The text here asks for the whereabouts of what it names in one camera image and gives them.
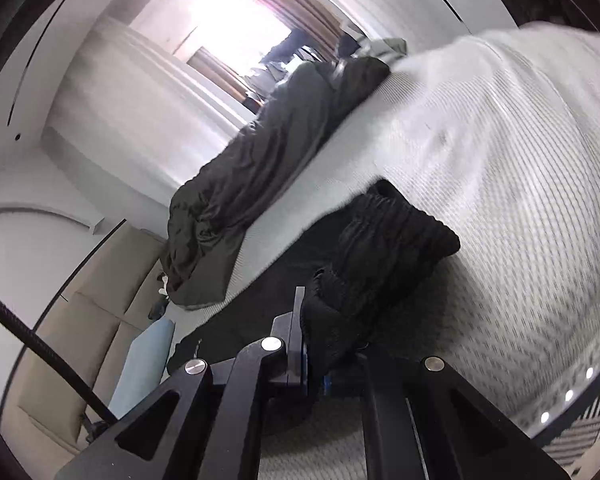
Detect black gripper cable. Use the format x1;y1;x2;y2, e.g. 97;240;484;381
0;282;118;423

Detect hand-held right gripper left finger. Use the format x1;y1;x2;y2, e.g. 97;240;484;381
55;285;311;480

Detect hanging clothes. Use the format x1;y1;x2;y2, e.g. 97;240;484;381
262;30;331;83

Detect brown curtain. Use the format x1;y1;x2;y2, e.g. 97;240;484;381
187;47;262;113
255;0;362;63

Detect beige padded headboard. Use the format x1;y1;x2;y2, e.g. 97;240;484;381
0;220;167;456

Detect white sheer curtain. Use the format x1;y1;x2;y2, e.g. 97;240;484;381
45;15;266;196

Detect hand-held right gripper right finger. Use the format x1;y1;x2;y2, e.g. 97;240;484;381
323;352;571;480

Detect light blue pillow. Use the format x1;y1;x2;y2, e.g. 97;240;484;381
107;317;176;417

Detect dark grey duvet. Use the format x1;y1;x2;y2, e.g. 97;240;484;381
159;55;392;311

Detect black pants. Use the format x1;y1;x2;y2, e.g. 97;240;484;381
167;179;462;378

